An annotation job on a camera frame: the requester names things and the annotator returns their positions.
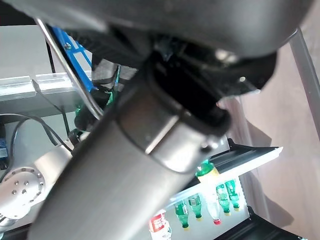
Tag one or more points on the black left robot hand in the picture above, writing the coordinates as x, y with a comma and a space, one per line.
112, 187

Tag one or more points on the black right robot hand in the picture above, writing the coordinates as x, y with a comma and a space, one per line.
87, 117

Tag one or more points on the blue plastic shopping basket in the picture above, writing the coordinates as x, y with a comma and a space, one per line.
62, 37

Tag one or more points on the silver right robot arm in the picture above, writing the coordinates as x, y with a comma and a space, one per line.
22, 190

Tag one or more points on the clear water bottle red label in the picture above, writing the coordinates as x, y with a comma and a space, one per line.
214, 211
157, 223

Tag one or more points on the green soda bottle yellow cap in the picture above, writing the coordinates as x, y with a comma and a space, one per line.
195, 206
232, 191
203, 172
180, 212
223, 200

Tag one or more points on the cola bottle blue label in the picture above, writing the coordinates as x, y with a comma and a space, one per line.
2, 147

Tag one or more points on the black overhead shelf panel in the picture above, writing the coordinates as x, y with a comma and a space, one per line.
275, 230

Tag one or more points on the dark metal frame post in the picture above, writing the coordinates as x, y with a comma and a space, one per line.
307, 75

